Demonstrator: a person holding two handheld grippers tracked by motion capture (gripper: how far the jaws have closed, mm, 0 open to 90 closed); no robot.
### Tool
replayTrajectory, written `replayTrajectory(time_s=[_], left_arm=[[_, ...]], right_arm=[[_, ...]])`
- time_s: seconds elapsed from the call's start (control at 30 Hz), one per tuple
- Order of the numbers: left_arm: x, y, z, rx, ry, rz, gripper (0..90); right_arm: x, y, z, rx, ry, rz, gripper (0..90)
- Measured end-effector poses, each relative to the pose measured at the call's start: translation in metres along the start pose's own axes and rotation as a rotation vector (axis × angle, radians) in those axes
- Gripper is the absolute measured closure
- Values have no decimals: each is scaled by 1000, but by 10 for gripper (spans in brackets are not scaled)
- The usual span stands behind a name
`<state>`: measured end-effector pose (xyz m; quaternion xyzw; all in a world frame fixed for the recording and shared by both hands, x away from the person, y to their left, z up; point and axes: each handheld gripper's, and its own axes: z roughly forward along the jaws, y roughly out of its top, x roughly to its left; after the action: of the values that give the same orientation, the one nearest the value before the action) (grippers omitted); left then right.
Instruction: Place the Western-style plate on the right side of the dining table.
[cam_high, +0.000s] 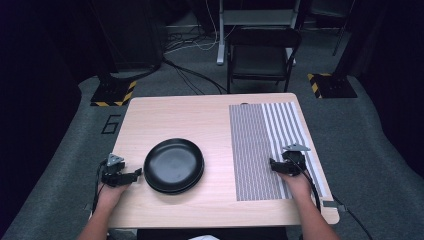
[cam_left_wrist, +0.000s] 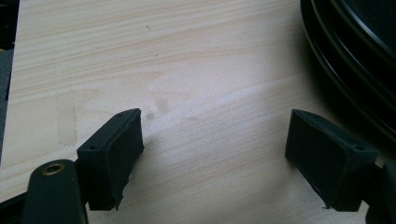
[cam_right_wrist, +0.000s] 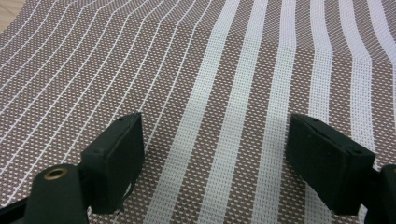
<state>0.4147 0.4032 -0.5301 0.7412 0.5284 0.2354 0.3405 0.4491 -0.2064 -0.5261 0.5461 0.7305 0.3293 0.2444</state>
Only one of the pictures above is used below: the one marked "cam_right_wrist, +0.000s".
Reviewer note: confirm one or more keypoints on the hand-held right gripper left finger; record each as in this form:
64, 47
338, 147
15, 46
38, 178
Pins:
115, 168

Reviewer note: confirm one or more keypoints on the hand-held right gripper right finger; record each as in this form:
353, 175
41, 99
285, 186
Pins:
327, 168

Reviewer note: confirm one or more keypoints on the brown white striped woven placemat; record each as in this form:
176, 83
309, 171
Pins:
224, 93

